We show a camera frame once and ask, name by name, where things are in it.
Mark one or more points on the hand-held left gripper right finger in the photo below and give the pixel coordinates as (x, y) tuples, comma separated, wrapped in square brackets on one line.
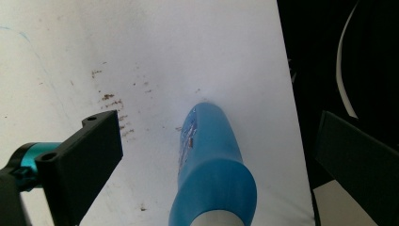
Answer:
[(360, 166)]

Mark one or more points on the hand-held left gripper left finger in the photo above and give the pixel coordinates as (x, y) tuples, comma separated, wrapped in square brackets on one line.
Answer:
[(82, 163)]

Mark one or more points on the blue plastic bottle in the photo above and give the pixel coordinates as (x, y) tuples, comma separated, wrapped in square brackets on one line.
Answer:
[(213, 169)]

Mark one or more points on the white curved strip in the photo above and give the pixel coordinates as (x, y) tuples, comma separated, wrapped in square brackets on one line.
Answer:
[(339, 69)]

